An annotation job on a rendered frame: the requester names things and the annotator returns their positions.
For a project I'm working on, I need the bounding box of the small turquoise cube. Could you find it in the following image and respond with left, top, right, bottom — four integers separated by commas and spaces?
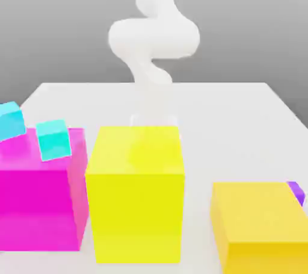
35, 119, 72, 162

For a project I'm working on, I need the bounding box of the large magenta box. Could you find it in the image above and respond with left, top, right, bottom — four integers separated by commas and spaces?
0, 127, 90, 252

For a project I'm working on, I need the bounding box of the small light blue cube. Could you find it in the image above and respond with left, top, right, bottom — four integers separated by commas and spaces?
0, 101, 26, 142

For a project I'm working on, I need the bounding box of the large yellow box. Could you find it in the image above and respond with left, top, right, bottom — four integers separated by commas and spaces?
84, 125, 186, 264

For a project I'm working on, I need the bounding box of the large orange-yellow box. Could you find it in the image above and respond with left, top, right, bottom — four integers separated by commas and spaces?
209, 181, 308, 274

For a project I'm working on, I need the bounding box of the small purple cube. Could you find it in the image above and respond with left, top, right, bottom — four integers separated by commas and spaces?
286, 181, 306, 207

